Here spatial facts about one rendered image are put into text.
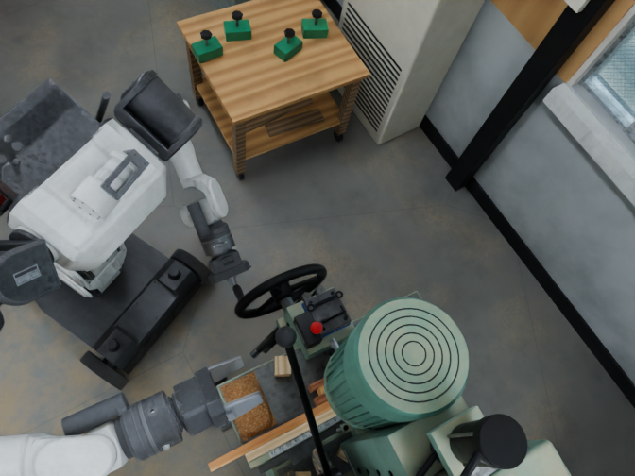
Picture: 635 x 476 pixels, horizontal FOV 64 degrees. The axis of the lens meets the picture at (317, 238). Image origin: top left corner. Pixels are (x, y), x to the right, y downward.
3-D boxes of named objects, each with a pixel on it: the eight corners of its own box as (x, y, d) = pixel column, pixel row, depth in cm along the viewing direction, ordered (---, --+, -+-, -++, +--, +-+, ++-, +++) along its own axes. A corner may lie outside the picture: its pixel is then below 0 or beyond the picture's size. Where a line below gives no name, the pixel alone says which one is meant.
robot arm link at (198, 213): (203, 238, 150) (189, 202, 147) (235, 229, 146) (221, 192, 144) (185, 249, 139) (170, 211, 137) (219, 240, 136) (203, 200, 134)
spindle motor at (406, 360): (383, 325, 106) (433, 277, 78) (425, 404, 101) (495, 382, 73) (308, 362, 101) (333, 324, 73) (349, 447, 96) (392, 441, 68)
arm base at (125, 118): (106, 111, 108) (104, 111, 98) (147, 69, 109) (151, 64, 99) (160, 161, 114) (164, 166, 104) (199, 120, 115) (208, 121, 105)
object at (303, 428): (450, 346, 137) (456, 342, 133) (454, 353, 137) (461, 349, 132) (244, 454, 120) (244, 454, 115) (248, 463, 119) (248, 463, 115)
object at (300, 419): (420, 353, 135) (424, 350, 132) (423, 360, 135) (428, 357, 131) (209, 463, 118) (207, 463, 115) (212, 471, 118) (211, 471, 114)
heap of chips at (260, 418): (253, 371, 128) (253, 368, 125) (277, 424, 124) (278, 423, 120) (220, 387, 125) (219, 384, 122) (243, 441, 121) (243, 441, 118)
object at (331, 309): (332, 291, 133) (335, 284, 128) (351, 328, 129) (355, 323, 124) (286, 311, 129) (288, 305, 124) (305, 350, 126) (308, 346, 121)
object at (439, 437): (458, 409, 76) (513, 397, 61) (487, 461, 74) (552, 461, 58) (414, 434, 74) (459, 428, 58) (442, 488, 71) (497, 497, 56)
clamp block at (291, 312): (330, 296, 142) (334, 285, 134) (351, 339, 138) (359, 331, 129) (282, 316, 137) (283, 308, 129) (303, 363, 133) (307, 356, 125)
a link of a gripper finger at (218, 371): (240, 355, 91) (207, 370, 89) (245, 368, 92) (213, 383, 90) (237, 349, 92) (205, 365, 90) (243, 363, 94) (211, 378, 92)
